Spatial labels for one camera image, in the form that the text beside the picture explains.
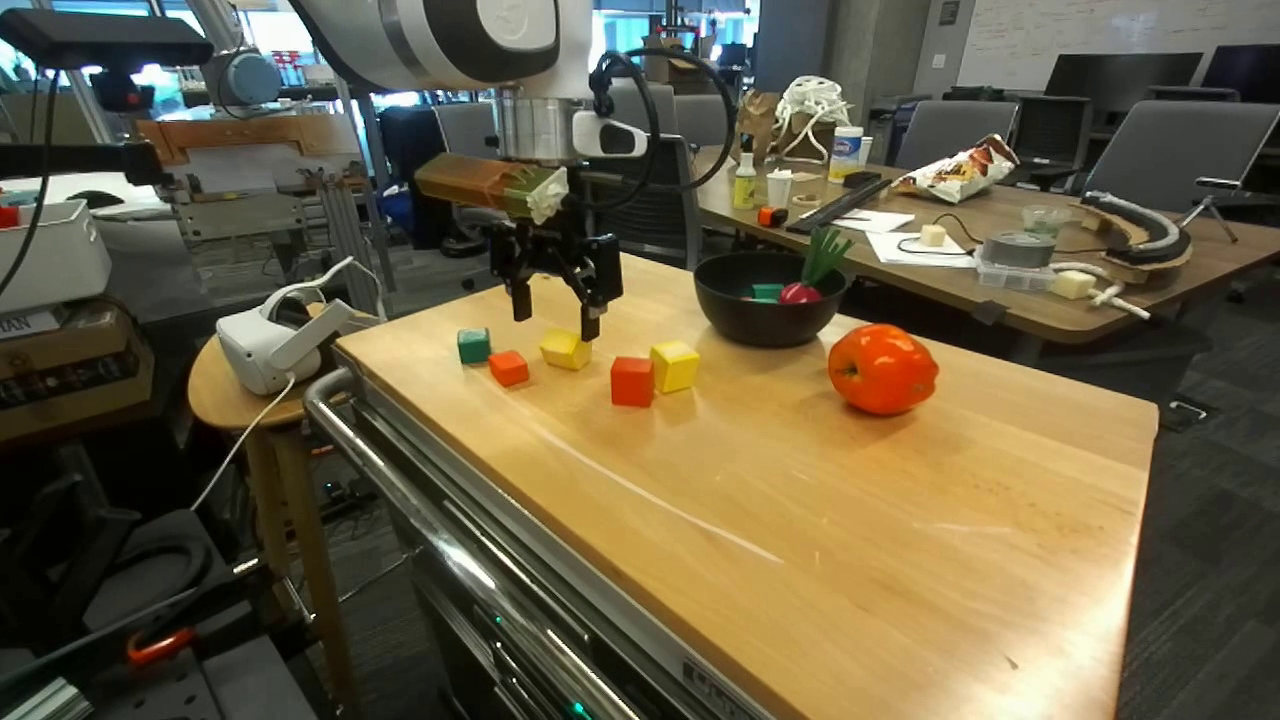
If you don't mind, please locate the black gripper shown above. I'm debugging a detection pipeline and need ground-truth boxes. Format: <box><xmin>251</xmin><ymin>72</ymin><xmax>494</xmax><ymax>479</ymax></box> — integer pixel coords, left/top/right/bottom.
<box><xmin>485</xmin><ymin>215</ymin><xmax>628</xmax><ymax>344</ymax></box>

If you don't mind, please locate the yellow wooden cube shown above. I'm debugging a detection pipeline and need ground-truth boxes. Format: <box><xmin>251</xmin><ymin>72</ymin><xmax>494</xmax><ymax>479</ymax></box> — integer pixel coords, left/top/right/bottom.
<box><xmin>535</xmin><ymin>328</ymin><xmax>594</xmax><ymax>377</ymax></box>
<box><xmin>649</xmin><ymin>341</ymin><xmax>705</xmax><ymax>402</ymax></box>

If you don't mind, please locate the orange wooden cube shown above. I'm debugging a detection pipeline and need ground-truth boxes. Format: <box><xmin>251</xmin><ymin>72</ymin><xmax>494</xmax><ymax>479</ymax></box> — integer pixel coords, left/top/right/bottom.
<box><xmin>485</xmin><ymin>349</ymin><xmax>532</xmax><ymax>392</ymax></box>

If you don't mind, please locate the red-orange wooden cube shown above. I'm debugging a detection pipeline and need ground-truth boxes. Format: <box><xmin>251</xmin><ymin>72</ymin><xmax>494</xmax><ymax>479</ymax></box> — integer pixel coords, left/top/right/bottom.
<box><xmin>608</xmin><ymin>351</ymin><xmax>659</xmax><ymax>413</ymax></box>

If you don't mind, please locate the red radish toy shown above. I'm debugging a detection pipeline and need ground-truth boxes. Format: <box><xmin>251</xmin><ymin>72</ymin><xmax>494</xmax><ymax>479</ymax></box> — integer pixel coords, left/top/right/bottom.
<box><xmin>776</xmin><ymin>223</ymin><xmax>854</xmax><ymax>314</ymax></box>

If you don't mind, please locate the orange apple toy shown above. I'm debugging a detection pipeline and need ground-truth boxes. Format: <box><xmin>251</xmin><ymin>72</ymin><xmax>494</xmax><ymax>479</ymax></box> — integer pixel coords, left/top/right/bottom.
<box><xmin>824</xmin><ymin>319</ymin><xmax>942</xmax><ymax>423</ymax></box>

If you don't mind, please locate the black bowl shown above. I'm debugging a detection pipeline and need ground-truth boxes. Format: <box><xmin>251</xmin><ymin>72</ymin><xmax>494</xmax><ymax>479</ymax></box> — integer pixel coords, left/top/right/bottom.
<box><xmin>693</xmin><ymin>254</ymin><xmax>848</xmax><ymax>351</ymax></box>

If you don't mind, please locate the dark office chair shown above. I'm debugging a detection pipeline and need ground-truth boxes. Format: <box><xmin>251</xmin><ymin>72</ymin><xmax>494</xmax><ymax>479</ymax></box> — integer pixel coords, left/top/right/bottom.
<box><xmin>618</xmin><ymin>130</ymin><xmax>708</xmax><ymax>260</ymax></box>

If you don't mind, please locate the grey office chair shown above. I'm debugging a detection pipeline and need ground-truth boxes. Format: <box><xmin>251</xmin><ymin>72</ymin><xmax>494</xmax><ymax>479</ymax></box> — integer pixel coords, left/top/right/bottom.
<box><xmin>650</xmin><ymin>81</ymin><xmax>740</xmax><ymax>151</ymax></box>
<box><xmin>893</xmin><ymin>96</ymin><xmax>1028</xmax><ymax>176</ymax></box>
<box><xmin>431</xmin><ymin>99</ymin><xmax>508</xmax><ymax>160</ymax></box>
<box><xmin>1079</xmin><ymin>96</ymin><xmax>1280</xmax><ymax>223</ymax></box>

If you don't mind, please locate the yellow green bottle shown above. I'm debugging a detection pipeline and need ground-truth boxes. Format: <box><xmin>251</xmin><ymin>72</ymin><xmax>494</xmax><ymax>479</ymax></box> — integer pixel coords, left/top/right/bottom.
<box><xmin>727</xmin><ymin>149</ymin><xmax>764</xmax><ymax>219</ymax></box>

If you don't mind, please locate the white VR headset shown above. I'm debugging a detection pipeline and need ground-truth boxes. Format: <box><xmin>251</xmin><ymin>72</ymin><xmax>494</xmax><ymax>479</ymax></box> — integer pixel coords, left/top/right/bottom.
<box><xmin>212</xmin><ymin>258</ymin><xmax>389</xmax><ymax>402</ymax></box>

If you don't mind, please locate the long black bar device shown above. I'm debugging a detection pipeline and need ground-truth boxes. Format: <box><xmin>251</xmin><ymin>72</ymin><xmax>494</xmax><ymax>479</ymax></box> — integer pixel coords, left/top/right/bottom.
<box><xmin>781</xmin><ymin>173</ymin><xmax>894</xmax><ymax>239</ymax></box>

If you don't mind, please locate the small white paper sheet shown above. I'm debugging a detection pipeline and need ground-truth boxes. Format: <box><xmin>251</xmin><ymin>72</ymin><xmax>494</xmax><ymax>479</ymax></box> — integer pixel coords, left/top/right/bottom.
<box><xmin>827</xmin><ymin>205</ymin><xmax>924</xmax><ymax>236</ymax></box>

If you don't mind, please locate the white bottle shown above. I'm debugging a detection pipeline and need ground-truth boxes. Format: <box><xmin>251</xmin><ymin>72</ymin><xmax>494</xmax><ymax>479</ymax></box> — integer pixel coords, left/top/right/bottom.
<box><xmin>827</xmin><ymin>121</ymin><xmax>873</xmax><ymax>187</ymax></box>

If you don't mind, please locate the round wooden stool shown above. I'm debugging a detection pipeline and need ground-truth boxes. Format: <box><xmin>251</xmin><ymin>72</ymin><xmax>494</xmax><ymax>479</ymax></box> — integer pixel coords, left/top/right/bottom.
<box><xmin>185</xmin><ymin>333</ymin><xmax>352</xmax><ymax>720</ymax></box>

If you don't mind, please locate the grey metal tool cart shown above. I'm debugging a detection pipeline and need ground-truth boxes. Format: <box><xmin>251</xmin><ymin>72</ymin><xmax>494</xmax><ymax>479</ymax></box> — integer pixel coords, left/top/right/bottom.
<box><xmin>301</xmin><ymin>364</ymin><xmax>803</xmax><ymax>720</ymax></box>

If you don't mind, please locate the large white paper sheet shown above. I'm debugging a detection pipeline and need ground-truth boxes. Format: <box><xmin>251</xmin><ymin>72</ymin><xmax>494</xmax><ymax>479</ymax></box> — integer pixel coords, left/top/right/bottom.
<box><xmin>859</xmin><ymin>230</ymin><xmax>985</xmax><ymax>275</ymax></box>

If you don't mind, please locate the chips bag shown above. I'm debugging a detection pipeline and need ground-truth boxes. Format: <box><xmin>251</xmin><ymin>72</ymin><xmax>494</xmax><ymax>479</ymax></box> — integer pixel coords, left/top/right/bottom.
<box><xmin>893</xmin><ymin>131</ymin><xmax>1028</xmax><ymax>209</ymax></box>

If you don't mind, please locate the clear plastic container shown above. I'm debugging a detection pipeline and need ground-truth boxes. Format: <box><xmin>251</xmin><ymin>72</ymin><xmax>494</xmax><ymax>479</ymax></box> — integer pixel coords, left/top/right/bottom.
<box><xmin>977</xmin><ymin>223</ymin><xmax>1066</xmax><ymax>295</ymax></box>

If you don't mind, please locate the white box device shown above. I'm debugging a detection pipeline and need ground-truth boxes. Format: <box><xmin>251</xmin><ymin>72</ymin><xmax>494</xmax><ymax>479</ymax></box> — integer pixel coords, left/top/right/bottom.
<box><xmin>0</xmin><ymin>198</ymin><xmax>116</xmax><ymax>319</ymax></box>

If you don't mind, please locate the white power adapter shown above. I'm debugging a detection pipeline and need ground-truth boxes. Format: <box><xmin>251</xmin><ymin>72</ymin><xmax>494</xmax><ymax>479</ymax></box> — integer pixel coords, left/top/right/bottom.
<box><xmin>1047</xmin><ymin>263</ymin><xmax>1153</xmax><ymax>328</ymax></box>

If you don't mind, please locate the black overhead panel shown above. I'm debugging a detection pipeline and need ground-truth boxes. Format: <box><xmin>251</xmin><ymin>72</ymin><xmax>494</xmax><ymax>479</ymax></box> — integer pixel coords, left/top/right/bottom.
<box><xmin>0</xmin><ymin>8</ymin><xmax>220</xmax><ymax>72</ymax></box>

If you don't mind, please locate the curved black white band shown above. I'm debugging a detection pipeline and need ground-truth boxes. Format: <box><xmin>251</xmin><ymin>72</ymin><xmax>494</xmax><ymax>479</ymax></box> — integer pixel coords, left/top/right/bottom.
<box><xmin>1075</xmin><ymin>187</ymin><xmax>1195</xmax><ymax>272</ymax></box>

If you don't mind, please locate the wooden office desk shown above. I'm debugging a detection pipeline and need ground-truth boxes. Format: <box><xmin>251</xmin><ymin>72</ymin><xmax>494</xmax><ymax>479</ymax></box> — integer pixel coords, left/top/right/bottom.
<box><xmin>688</xmin><ymin>139</ymin><xmax>1280</xmax><ymax>351</ymax></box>

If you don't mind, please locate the chrome cart handle rail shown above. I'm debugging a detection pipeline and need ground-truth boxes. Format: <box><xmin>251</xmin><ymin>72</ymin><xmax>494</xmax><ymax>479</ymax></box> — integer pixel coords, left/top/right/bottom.
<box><xmin>301</xmin><ymin>369</ymin><xmax>645</xmax><ymax>720</ymax></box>

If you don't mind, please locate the white cable bundle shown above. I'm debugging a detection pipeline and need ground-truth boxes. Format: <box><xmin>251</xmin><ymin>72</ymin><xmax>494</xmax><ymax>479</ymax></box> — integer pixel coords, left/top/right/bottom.
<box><xmin>771</xmin><ymin>72</ymin><xmax>854</xmax><ymax>163</ymax></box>

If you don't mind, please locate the white headset cable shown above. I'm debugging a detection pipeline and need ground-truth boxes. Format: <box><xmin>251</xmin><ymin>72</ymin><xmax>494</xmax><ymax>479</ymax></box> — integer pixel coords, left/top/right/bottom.
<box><xmin>185</xmin><ymin>377</ymin><xmax>301</xmax><ymax>519</ymax></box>

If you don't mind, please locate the orange clamp handle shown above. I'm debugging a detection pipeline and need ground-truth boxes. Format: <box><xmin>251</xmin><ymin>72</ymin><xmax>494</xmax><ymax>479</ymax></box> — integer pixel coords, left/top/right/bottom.
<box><xmin>121</xmin><ymin>624</ymin><xmax>201</xmax><ymax>671</ymax></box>

